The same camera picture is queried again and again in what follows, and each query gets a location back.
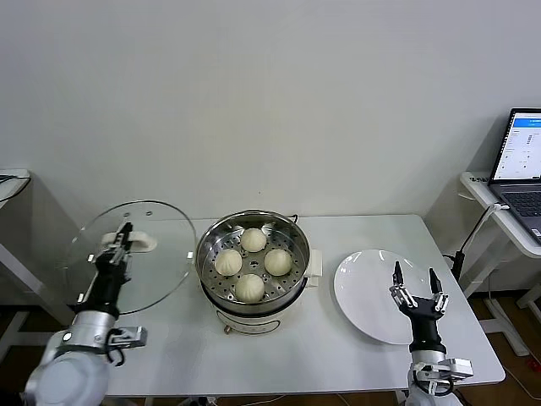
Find thin black cable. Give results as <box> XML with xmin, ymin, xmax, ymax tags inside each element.
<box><xmin>0</xmin><ymin>174</ymin><xmax>31</xmax><ymax>203</ymax></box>

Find grey open laptop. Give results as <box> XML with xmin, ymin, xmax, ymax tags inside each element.
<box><xmin>485</xmin><ymin>107</ymin><xmax>541</xmax><ymax>246</ymax></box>

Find stainless steel steamer basket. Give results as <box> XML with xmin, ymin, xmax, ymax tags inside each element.
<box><xmin>194</xmin><ymin>210</ymin><xmax>310</xmax><ymax>316</ymax></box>

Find white steamed baozi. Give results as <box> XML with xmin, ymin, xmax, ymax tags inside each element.
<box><xmin>213</xmin><ymin>248</ymin><xmax>243</xmax><ymax>277</ymax></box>
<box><xmin>233</xmin><ymin>272</ymin><xmax>266</xmax><ymax>304</ymax></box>
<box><xmin>263</xmin><ymin>248</ymin><xmax>294</xmax><ymax>277</ymax></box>
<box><xmin>240</xmin><ymin>228</ymin><xmax>268</xmax><ymax>254</ymax></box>

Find white laptop desk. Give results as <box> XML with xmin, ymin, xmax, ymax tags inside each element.
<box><xmin>459</xmin><ymin>170</ymin><xmax>541</xmax><ymax>357</ymax></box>

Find white laptop cable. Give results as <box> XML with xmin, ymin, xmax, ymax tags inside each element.
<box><xmin>478</xmin><ymin>202</ymin><xmax>511</xmax><ymax>223</ymax></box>

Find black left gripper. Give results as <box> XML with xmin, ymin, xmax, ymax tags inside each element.
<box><xmin>81</xmin><ymin>222</ymin><xmax>134</xmax><ymax>316</ymax></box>

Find white round plate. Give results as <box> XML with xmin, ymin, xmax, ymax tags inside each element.
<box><xmin>333</xmin><ymin>249</ymin><xmax>442</xmax><ymax>346</ymax></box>

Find white electric cooker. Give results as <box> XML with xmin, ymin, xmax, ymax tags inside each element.
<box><xmin>182</xmin><ymin>247</ymin><xmax>324</xmax><ymax>337</ymax></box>

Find glass lid with white handle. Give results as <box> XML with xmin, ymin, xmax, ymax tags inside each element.
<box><xmin>67</xmin><ymin>200</ymin><xmax>197</xmax><ymax>316</ymax></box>

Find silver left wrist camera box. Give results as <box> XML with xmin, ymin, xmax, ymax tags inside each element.
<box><xmin>110</xmin><ymin>326</ymin><xmax>150</xmax><ymax>349</ymax></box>

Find black cable with adapter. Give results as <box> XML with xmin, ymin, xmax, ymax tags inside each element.
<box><xmin>442</xmin><ymin>211</ymin><xmax>487</xmax><ymax>281</ymax></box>

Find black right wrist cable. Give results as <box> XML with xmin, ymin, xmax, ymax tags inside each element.
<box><xmin>406</xmin><ymin>365</ymin><xmax>457</xmax><ymax>397</ymax></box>

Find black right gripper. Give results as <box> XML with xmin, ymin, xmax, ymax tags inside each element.
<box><xmin>388</xmin><ymin>261</ymin><xmax>450</xmax><ymax>353</ymax></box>

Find white side table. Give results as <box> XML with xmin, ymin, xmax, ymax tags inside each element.
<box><xmin>0</xmin><ymin>168</ymin><xmax>77</xmax><ymax>354</ymax></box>

